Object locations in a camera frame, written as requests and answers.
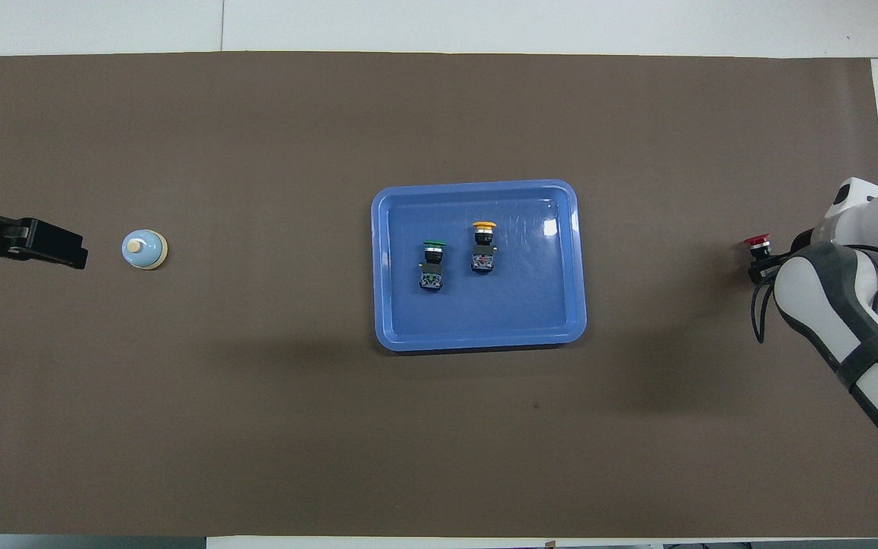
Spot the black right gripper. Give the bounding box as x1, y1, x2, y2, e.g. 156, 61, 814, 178
749, 227, 818, 284

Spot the yellow mushroom push button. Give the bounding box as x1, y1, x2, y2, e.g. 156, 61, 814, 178
470, 221, 498, 274

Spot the green mushroom push button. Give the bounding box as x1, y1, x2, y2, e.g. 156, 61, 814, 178
418, 240, 447, 293

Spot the light blue service bell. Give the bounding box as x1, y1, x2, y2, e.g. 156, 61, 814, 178
121, 229, 169, 271

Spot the blue plastic tray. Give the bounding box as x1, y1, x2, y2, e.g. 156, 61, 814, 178
370, 179, 588, 353

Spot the brown paper table mat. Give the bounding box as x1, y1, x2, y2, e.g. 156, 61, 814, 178
0, 50, 878, 539

